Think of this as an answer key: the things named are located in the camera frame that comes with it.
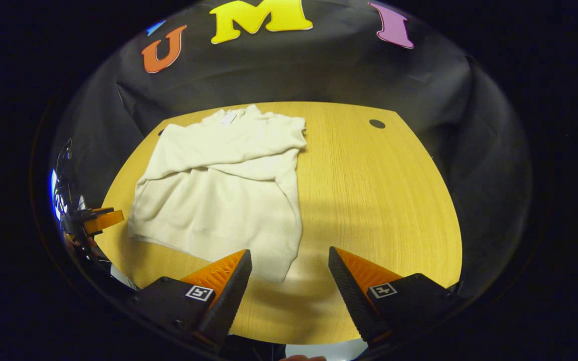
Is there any black backdrop cloth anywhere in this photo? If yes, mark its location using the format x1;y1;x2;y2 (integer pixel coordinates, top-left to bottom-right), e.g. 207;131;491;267
51;0;533;296

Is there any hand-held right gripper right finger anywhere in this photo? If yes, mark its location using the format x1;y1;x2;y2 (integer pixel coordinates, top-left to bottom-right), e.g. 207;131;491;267
328;246;463;345

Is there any computer monitor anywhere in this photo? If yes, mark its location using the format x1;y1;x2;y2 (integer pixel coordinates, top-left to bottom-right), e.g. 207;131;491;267
50;169;68;221

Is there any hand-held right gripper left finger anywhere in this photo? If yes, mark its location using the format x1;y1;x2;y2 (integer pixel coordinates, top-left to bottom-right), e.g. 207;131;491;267
131;249;253;349

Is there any cream white sweatshirt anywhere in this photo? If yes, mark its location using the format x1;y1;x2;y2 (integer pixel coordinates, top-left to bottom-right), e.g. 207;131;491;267
127;104;308;284

